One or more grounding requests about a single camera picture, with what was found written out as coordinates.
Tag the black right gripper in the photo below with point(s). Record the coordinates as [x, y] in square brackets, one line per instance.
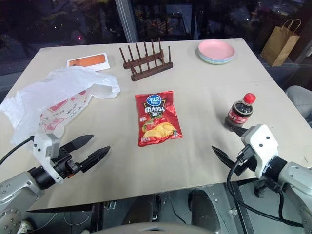
[246, 167]

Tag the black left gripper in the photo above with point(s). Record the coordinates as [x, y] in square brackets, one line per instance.
[67, 164]

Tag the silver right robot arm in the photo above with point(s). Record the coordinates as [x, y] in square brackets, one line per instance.
[296, 180]

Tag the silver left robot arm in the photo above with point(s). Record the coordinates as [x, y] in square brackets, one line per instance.
[17, 185]

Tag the small cola bottle red cap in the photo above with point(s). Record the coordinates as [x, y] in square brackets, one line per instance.
[239, 113]

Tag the white printed plastic bag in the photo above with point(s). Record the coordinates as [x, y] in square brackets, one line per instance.
[61, 90]

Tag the dark rounded shape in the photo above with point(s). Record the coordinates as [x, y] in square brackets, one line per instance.
[203, 209]

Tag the red potato chips bag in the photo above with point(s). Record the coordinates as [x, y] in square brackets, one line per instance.
[157, 119]

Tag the grey rounded seat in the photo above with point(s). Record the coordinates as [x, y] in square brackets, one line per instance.
[301, 100]

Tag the light green plate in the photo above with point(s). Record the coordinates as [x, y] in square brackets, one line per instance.
[215, 63]

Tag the light blue plate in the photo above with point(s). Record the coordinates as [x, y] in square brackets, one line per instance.
[214, 60]

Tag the white box orange phone print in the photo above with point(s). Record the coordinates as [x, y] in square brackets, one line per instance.
[90, 61]

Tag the pink plate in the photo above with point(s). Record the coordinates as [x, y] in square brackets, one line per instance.
[215, 48]

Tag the brown wooden peg rack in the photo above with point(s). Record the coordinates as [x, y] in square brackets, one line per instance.
[148, 68]

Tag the brown paper shopping bag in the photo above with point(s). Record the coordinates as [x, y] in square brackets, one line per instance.
[280, 48]

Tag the grey robot torso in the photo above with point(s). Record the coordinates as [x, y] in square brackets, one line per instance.
[158, 230]

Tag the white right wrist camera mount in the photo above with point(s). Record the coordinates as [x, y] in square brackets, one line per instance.
[259, 139]

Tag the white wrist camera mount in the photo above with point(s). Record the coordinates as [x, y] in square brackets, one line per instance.
[40, 148]
[259, 139]

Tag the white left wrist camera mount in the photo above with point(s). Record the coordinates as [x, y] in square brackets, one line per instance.
[40, 148]

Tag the grey window frame post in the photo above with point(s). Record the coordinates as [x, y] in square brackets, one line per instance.
[125, 19]

